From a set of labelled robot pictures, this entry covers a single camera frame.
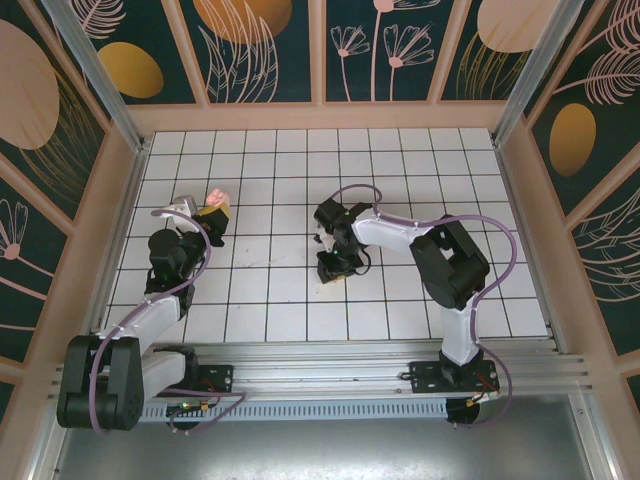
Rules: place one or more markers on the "pink earbud charging case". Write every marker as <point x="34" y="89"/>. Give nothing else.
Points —
<point x="217" y="196"/>

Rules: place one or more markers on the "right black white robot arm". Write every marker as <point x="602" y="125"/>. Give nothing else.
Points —
<point x="390" y="235"/>

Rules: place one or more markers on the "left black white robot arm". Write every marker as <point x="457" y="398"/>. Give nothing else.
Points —
<point x="150" y="317"/>

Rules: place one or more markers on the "grey metal sheet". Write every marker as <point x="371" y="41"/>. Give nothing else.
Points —
<point x="325" y="450"/>

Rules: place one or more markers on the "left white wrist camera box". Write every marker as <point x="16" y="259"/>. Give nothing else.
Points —
<point x="185" y="205"/>

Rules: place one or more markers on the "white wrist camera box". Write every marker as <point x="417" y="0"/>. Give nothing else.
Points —
<point x="185" y="205"/>
<point x="325" y="242"/>

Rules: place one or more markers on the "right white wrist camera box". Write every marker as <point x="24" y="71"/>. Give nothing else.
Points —
<point x="325" y="242"/>

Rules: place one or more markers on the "aluminium table side rail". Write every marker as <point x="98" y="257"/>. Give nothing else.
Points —
<point x="121" y="225"/>
<point x="508" y="175"/>

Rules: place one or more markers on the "aluminium mounting rail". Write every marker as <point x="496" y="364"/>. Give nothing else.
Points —
<point x="325" y="365"/>

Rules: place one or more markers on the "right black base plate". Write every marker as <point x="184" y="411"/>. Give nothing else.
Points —
<point x="425" y="375"/>

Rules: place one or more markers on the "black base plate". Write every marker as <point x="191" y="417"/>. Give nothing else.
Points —
<point x="425" y="375"/>
<point x="222" y="377"/>

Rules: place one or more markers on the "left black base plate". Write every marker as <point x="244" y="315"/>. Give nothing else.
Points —
<point x="222" y="377"/>

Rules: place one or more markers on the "aluminium corner post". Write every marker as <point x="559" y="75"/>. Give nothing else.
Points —
<point x="107" y="95"/>
<point x="530" y="75"/>

